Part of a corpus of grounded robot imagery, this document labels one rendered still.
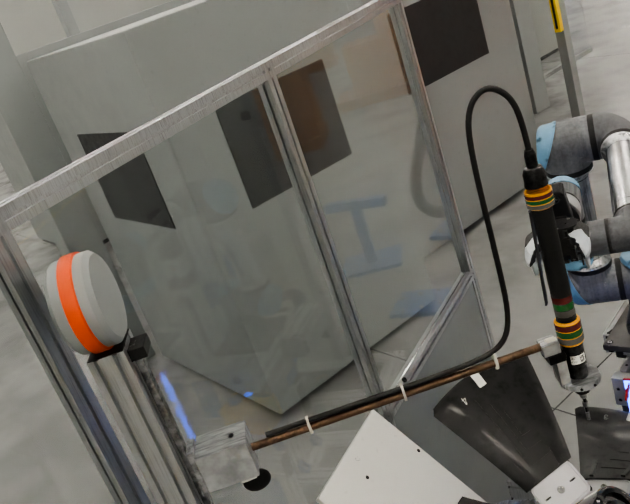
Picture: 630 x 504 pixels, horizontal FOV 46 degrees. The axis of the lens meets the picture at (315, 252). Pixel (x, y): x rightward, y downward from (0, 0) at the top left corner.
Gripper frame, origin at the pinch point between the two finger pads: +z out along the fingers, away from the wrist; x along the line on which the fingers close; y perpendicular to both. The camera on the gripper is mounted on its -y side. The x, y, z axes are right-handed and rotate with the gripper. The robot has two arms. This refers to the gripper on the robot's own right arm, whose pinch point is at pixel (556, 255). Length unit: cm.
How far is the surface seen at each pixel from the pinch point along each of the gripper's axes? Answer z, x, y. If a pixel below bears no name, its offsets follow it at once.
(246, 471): 36, 52, 13
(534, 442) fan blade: 9.3, 9.9, 32.8
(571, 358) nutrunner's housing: 9.7, 0.1, 15.0
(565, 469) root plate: 11.6, 5.2, 37.5
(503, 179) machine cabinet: -434, 77, 143
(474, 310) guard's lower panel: -124, 48, 80
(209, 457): 38, 56, 8
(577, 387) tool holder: 11.5, 0.0, 19.7
